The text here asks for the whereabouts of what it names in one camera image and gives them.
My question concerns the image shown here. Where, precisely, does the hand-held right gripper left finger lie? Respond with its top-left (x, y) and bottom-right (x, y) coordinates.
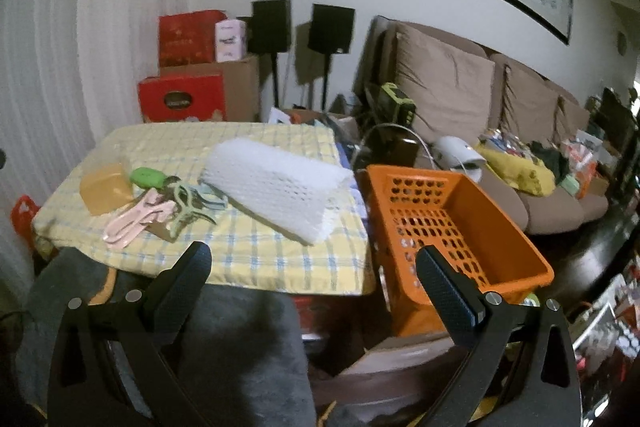
top-left (47, 241), bottom-right (213, 427)

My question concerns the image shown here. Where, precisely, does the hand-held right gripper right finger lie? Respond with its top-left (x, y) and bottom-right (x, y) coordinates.
top-left (415, 245), bottom-right (583, 427)

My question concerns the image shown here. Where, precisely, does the orange plastic basket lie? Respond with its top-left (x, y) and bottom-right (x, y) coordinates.
top-left (357, 164), bottom-right (555, 338)

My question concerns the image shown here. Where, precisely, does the green clothes peg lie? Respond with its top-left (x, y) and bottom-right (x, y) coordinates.
top-left (167, 184), bottom-right (218, 240)

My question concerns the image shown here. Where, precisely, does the pink clothes peg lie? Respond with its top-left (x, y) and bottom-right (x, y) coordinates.
top-left (102, 199), bottom-right (178, 249)

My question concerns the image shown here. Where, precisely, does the light blue clothes peg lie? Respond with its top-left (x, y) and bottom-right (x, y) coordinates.
top-left (192, 184), bottom-right (228, 210)

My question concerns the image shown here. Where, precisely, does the white foam net sheet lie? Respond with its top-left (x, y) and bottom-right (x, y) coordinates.
top-left (199, 138), bottom-right (355, 247)

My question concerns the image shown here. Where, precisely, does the yellow checked blanket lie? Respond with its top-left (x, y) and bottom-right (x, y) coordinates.
top-left (31, 122), bottom-right (377, 295)

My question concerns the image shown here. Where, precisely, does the clear jar with yellow lid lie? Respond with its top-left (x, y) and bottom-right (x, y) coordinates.
top-left (79, 142), bottom-right (135, 215)

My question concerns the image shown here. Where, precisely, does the brown sofa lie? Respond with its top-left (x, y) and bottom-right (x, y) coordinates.
top-left (352, 14), bottom-right (611, 238)

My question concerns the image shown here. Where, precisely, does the yellow cloth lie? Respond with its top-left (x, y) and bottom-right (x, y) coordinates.
top-left (472, 142), bottom-right (557, 195)

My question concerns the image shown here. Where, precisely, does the white curved device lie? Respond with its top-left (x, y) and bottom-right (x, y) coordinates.
top-left (431, 136), bottom-right (488, 182)

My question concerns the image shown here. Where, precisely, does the dark brown wooden box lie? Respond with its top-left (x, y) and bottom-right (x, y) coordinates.
top-left (372, 127), bottom-right (420, 168)

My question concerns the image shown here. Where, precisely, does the black cloth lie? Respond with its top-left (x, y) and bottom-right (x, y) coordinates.
top-left (530, 142), bottom-right (568, 180)

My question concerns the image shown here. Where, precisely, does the green black power station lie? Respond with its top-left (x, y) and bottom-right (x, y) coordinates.
top-left (378, 82), bottom-right (417, 128)

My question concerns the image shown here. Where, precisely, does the red box with round label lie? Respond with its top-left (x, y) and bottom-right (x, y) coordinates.
top-left (138, 73), bottom-right (226, 124)

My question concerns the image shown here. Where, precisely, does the medium brown sofa cushion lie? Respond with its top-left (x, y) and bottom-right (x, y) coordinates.
top-left (489, 53), bottom-right (560, 142)

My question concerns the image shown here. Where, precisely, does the brown cardboard box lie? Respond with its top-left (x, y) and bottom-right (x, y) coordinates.
top-left (159, 54), bottom-right (261, 122)

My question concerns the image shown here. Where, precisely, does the large brown sofa cushion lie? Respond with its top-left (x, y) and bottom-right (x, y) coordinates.
top-left (392, 23), bottom-right (496, 145)

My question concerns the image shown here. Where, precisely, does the small brown sofa cushion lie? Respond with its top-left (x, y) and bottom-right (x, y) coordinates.
top-left (552, 94), bottom-right (592, 142)

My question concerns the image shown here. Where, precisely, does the dark wooden cabinet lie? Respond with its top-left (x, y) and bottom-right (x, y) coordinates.
top-left (590, 87), bottom-right (640, 188)

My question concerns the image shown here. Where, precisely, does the red patterned gift box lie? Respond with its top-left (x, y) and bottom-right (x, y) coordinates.
top-left (158, 10), bottom-right (228, 68)

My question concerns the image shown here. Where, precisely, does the small white box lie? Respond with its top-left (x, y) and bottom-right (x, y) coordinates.
top-left (215, 19), bottom-right (249, 62)

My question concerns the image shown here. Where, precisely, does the black speaker on stand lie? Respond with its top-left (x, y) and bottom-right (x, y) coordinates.
top-left (250, 0), bottom-right (292, 110)
top-left (307, 3), bottom-right (356, 110)

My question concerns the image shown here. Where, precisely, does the white cable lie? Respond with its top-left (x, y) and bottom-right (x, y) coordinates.
top-left (357, 122), bottom-right (441, 170)

